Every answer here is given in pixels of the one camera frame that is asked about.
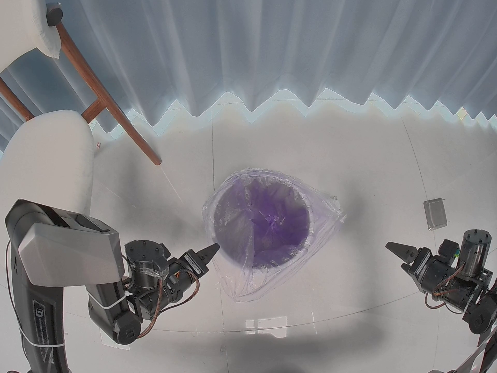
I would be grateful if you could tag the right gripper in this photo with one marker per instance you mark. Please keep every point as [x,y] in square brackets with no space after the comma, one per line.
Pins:
[431,272]

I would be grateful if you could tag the pale blue curtain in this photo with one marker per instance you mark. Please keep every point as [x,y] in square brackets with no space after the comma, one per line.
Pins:
[271,33]

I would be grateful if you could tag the purple plastic bag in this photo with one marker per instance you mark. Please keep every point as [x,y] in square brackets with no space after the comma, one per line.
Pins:
[268,220]

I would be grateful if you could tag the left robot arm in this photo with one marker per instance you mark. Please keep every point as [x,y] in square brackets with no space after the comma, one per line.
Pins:
[66,247]

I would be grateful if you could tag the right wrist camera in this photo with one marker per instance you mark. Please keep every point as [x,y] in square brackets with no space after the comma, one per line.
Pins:
[448,249]

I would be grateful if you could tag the white trash bin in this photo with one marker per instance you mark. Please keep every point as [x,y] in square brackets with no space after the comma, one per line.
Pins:
[309,229]

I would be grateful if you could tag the white cushioned wooden chair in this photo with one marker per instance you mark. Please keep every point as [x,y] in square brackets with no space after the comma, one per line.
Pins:
[50,150]

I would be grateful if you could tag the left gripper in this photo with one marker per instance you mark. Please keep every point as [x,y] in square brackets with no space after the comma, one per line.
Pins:
[192,264]

